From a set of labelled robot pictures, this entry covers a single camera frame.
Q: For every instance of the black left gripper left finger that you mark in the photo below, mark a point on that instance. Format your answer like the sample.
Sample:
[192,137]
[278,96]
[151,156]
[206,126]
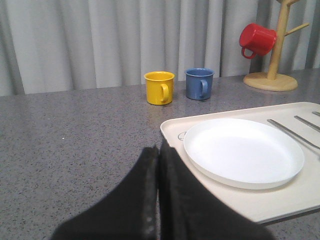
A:
[128,212]

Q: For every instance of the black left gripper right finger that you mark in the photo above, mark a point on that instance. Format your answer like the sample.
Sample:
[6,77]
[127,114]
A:
[189,211]

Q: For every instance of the white round plate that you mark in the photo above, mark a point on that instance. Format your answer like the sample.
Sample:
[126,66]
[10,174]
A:
[244,154]

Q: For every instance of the silver fork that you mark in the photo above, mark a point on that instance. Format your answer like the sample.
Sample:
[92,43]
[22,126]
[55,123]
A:
[295,135]

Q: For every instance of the cream rabbit serving tray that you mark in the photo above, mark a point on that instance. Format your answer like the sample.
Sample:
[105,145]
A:
[300,195]

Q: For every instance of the yellow enamel mug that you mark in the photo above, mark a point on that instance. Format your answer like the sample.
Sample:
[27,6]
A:
[159,87]

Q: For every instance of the blue enamel mug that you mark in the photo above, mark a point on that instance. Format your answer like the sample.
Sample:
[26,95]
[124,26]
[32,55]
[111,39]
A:
[199,83]

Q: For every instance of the wooden mug tree stand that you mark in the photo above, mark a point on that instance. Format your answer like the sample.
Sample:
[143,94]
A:
[272,80]

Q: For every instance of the silver spoon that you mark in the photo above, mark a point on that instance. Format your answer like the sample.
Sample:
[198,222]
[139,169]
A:
[316,113]

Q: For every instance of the red enamel mug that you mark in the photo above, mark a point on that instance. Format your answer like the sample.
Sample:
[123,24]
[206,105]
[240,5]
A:
[256,40]

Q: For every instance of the grey curtain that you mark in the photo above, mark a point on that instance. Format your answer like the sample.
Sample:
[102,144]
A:
[62,45]

